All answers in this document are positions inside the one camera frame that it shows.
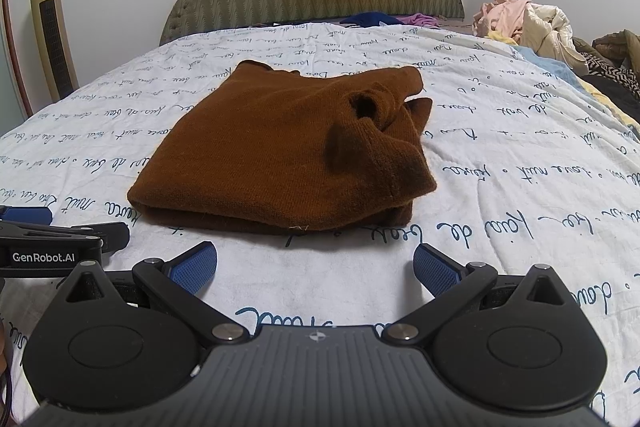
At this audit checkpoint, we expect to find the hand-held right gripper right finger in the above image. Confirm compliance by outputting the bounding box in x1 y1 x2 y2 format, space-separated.
382 243 576 350

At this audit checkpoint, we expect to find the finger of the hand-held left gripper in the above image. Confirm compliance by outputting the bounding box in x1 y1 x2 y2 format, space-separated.
0 221 131 254
0 205 54 228

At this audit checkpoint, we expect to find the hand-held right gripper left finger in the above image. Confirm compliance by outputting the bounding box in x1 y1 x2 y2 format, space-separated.
55 242 251 350

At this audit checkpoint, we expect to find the brown knit sweater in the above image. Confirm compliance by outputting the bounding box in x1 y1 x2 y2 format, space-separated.
126 59 438 238

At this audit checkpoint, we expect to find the white script-printed bed quilt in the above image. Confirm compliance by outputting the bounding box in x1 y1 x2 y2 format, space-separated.
0 22 640 427

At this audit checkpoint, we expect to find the gold tower fan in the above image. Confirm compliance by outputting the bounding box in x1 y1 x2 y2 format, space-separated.
27 0 81 102

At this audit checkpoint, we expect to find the light blue cloth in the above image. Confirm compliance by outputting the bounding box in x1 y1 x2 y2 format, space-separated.
515 46 581 80

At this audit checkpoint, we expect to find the purple garment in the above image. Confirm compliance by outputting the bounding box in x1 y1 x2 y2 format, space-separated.
400 13 443 30

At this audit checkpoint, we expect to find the dark blue garment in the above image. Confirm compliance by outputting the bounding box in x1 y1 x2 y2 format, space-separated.
341 11 403 28

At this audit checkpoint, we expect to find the pink garment pile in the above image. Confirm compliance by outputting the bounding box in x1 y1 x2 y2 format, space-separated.
472 0 533 45

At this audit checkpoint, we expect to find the cream puffer jacket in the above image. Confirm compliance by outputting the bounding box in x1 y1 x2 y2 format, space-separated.
520 3 590 75

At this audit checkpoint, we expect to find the black zigzag patterned cloth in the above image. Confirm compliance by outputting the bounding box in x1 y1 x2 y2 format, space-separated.
585 54 640 96

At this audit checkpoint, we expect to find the olive brown garment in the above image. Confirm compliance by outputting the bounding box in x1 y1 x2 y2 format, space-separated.
592 29 640 72

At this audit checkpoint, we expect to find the black cable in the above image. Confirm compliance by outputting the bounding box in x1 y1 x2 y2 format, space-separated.
0 359 15 408

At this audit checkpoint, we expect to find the brown wooden frame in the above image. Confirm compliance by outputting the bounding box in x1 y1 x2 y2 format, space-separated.
0 0 33 118

